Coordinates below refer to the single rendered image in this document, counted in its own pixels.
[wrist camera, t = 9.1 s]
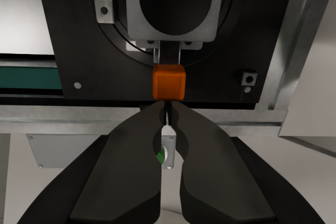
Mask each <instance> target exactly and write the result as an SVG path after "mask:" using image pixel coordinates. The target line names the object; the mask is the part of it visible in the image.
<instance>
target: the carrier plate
mask: <svg viewBox="0 0 336 224"><path fill-rule="evenodd" d="M41 2H42V6H43V10H44V15H45V19H46V23H47V28H48V32H49V36H50V40H51V45H52V49H53V53H54V57H55V62H56V66H57V70H58V74H59V79H60V83H61V87H62V91H63V96H64V99H66V100H111V101H160V100H155V99H154V98H153V69H154V68H153V67H151V66H147V65H144V64H141V63H138V62H136V61H134V60H132V59H130V58H129V57H127V56H126V55H124V54H123V53H121V52H120V51H119V50H118V49H117V48H115V47H114V46H113V45H112V44H111V42H110V41H109V40H108V39H107V38H106V36H105V35H104V34H103V32H102V31H101V29H100V27H99V26H98V24H97V22H96V20H95V18H94V16H93V13H92V10H91V7H90V4H89V0H41ZM288 3H289V0H246V2H245V6H244V9H243V12H242V14H241V17H240V19H239V21H238V23H237V25H236V27H235V28H234V30H233V32H232V33H231V35H230V36H229V37H228V38H227V40H226V41H225V42H224V43H223V44H222V45H221V46H220V47H219V48H218V49H217V50H216V51H214V52H213V53H212V54H211V55H209V56H208V57H206V58H204V59H202V60H200V61H199V62H196V63H194V64H191V65H188V66H184V70H185V74H186V79H185V91H184V98H183V100H180V101H177V102H207V103H255V104H257V103H259V101H260V97H261V94H262V91H263V87H264V84H265V81H266V77H267V74H268V70H269V67H270V64H271V60H272V57H273V54H274V50H275V47H276V43H277V40H278V37H279V33H280V30H281V27H282V23H283V20H284V16H285V13H286V10H287V6H288ZM241 70H255V71H256V72H257V77H256V81H255V84H254V85H240V83H239V78H240V74H241Z"/></svg>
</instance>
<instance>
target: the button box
mask: <svg viewBox="0 0 336 224"><path fill-rule="evenodd" d="M101 135H106V136H107V134H48V133H26V137H27V139H28V142H29V145H30V147H31V150H32V153H33V155H34V158H35V160H36V163H37V166H38V167H39V168H40V169H65V168H66V167H67V166H68V165H69V164H70V163H71V162H73V161H74V160H75V159H76V158H77V157H78V156H79V155H80V154H81V153H82V152H83V151H84V150H86V149H87V148H88V147H89V146H90V145H91V144H92V143H93V142H94V141H95V140H96V139H97V138H99V137H100V136H101ZM175 146H176V135H161V148H162V149H163V150H164V152H165V161H164V163H163V164H162V165H161V166H162V169H173V168H174V159H175Z"/></svg>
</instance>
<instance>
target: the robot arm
mask: <svg viewBox="0 0 336 224"><path fill-rule="evenodd" d="M167 118H168V126H171V127H172V128H173V130H174V131H175V132H176V142H175V149H176V151H177V152H178V153H179V154H180V155H181V157H182V159H183V161H184V162H183V163H182V169H181V179H180V190H179V195H180V203H181V210H182V215H183V217H184V219H185V220H186V221H187V222H188V223H190V224H325V222H324V221H323V220H322V218H321V217H320V216H319V214H318V213H317V212H316V211H315V209H314V208H313V207H312V206H311V205H310V204H309V202H308V201H307V200H306V199H305V198H304V197H303V196H302V195H301V194H300V193H299V192H298V191H297V190H296V189H295V188H294V187H293V186H292V185H291V184H290V183H289V182H288V181H287V180H286V179H285V178H284V177H283V176H282V175H280V174H279V173H278V172H277V171H276V170H275V169H274V168H272V167H271V166H270V165H269V164H268V163H267V162H266V161H264V160H263V159H262V158H261V157H260V156H259V155H258V154H256V153H255V152H254V151H253V150H252V149H251V148H250V147H249V146H247V145H246V144H245V143H244V142H243V141H242V140H241V139H239V138H238V137H237V136H229V135H228V134H227V133H226V132H225V131H224V130H223V129H222V128H220V127H219V126H218V125H217V124H215V123H214V122H213V121H211V120H210V119H208V118H207V117H205V116H203V115H201V114H200V113H198V112H196V111H194V110H193V109H191V108H189V107H187V106H185V105H184V104H182V103H180V102H178V101H169V102H164V101H162V100H160V101H157V102H155V103H154V104H152V105H150V106H148V107H146V108H145V109H143V110H141V111H139V112H138V113H136V114H134V115H132V116H131V117H129V118H127V119H126V120H124V121H123V122H121V123H120V124H119V125H118V126H116V127H115V128H114V129H113V130H112V131H111V132H110V133H109V134H108V135H101V136H100V137H98V138H97V139H96V140H95V141H94V142H93V143H92V144H91V145H90V146H89V147H88V148H87V149H86V150H84V151H83V152H82V153H81V154H80V155H79V156H78V157H77V158H76V159H75V160H74V161H73V162H71V163H70V164H69V165H68V166H67V167H66V168H65V169H64V170H63V171H62V172H61V173H60V174H58V175H57V176H56V177H55V178H54V179H53V180H52V181H51V182H50V183H49V184H48V185H47V186H46V187H45V188H44V189H43V190H42V192H41V193H40V194H39V195H38V196H37V197H36V198H35V200H34V201H33V202H32V203H31V205H30V206H29V207H28V208H27V210H26V211H25V212H24V214H23V215H22V217H21V218H20V219H19V221H18V222H17V224H154V223H155V222H156V221H157V220H158V219H159V217H160V211H161V185H162V164H161V163H160V161H159V160H158V159H157V157H156V156H157V154H158V153H159V152H160V150H161V147H162V128H163V127H164V126H166V124H167Z"/></svg>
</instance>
